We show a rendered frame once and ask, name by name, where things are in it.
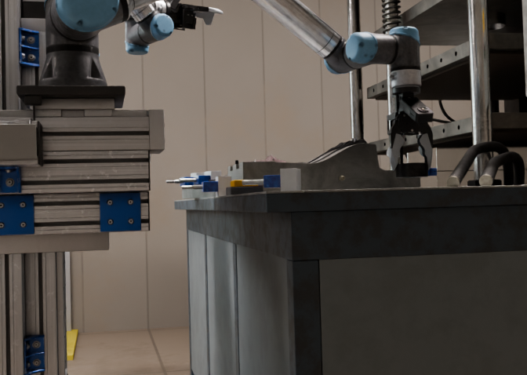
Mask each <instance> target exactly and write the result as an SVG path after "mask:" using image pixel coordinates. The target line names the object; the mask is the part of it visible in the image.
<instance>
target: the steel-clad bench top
mask: <svg viewBox="0 0 527 375"><path fill-rule="evenodd" d="M519 187H527V185H524V184H523V185H500V186H468V187H407V188H399V187H397V188H376V189H344V190H313V191H312V190H308V191H263V192H255V193H247V194H239V195H224V196H216V197H208V198H225V197H234V196H243V195H261V194H277V193H308V192H338V191H398V190H429V189H460V188H519ZM208 198H193V199H185V200H177V201H174V202H179V201H188V200H198V199H208Z"/></svg>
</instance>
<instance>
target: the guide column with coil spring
mask: <svg viewBox="0 0 527 375"><path fill-rule="evenodd" d="M387 1H390V0H384V2H387ZM397 4H398V3H397V2H390V3H387V4H385V5H384V7H387V6H389V5H397ZM393 10H398V7H394V8H389V9H385V10H384V12H389V11H393ZM389 16H398V13H388V14H386V15H384V17H385V18H386V17H389ZM391 21H398V18H391V19H388V20H385V23H387V22H391ZM388 27H398V24H388V25H386V26H385V28H388ZM390 75H391V65H390V64H387V108H388V114H389V115H390V114H393V113H395V108H394V98H392V89H393V88H392V87H391V79H390V78H389V77H390ZM400 163H403V147H401V149H400V155H399V157H398V164H400Z"/></svg>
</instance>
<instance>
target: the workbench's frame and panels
mask: <svg viewBox="0 0 527 375"><path fill-rule="evenodd" d="M174 205H175V209H185V210H186V216H187V278H188V310H189V342H190V374H191V375H527V187H490V188H460V189H429V190H398V191H338V192H308V193H277V194H261V195H243V196H234V197H225V198H208V199H198V200H188V201H179V202H174Z"/></svg>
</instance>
